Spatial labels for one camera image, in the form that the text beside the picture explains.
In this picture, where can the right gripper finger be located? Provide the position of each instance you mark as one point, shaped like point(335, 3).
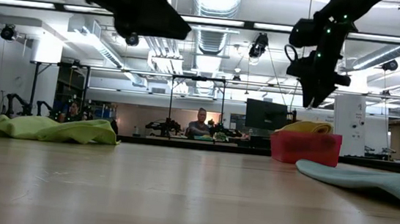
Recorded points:
point(322, 92)
point(309, 91)

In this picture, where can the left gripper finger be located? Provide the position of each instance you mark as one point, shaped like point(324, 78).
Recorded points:
point(154, 15)

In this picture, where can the golden yellow microfiber towel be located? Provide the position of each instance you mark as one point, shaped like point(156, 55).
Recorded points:
point(309, 127)

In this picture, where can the black background robot arm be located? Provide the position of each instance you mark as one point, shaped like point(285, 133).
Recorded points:
point(20, 101)
point(163, 126)

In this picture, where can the light blue microfiber towel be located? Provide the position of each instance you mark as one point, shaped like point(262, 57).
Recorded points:
point(381, 181)

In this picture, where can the lime green microfiber towel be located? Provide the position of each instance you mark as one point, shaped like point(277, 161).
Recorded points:
point(55, 129)

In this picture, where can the white column cabinet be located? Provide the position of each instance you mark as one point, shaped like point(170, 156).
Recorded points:
point(354, 119)

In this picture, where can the black monitor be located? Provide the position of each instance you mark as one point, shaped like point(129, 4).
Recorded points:
point(266, 114)

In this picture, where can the pink plastic bin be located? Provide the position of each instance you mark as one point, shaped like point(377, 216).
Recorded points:
point(303, 147)

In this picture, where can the black shelving rack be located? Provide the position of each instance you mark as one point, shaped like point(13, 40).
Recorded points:
point(72, 85)

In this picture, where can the person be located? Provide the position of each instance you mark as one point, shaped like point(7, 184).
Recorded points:
point(198, 128)
point(71, 114)

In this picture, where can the black ceiling dome camera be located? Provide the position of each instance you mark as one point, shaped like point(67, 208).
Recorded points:
point(132, 41)
point(8, 32)
point(390, 65)

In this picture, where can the black hanging camera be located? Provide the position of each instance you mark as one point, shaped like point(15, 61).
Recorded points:
point(260, 44)

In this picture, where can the black aluminium table frame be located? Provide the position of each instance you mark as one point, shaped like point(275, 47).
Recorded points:
point(182, 144)

